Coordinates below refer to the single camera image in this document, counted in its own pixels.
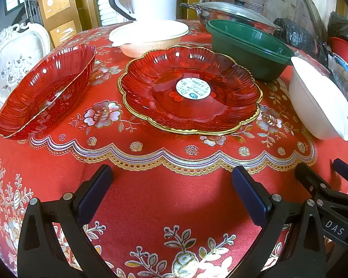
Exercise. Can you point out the steel wok with glass lid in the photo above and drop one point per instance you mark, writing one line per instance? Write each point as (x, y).
(235, 11)

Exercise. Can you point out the staircase with steel railing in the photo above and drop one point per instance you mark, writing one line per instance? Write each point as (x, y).
(33, 11)

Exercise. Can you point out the red oval glass bowl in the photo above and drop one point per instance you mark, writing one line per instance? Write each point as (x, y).
(46, 92)

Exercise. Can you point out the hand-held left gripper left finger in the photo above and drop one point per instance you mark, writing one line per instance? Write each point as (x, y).
(94, 192)

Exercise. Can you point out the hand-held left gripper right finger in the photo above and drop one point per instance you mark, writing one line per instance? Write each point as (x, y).
(249, 197)

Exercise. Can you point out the red floral tablecloth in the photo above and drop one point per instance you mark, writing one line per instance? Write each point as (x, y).
(174, 162)

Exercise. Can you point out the black plastic bag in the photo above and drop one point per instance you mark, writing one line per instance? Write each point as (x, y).
(298, 34)
(342, 26)

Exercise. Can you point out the brown wooden cabinet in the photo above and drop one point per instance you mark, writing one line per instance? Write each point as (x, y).
(61, 5)

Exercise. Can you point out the white ornate floral chair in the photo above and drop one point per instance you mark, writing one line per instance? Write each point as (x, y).
(17, 58)

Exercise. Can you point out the white louvered panel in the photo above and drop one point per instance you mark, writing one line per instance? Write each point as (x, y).
(104, 3)

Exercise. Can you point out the dark green plastic bowl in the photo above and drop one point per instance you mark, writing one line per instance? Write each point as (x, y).
(243, 52)

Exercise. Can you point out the clear plastic bag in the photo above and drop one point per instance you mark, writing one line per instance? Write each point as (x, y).
(343, 81)

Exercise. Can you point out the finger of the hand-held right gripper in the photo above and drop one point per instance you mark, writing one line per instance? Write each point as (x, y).
(313, 179)
(346, 169)

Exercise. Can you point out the cream plastic bowl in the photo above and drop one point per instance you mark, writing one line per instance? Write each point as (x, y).
(150, 34)

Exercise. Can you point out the red scalloped gold-rimmed plate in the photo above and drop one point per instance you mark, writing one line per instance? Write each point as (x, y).
(162, 92)

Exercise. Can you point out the white plastic bowl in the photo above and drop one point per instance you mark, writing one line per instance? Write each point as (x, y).
(313, 107)

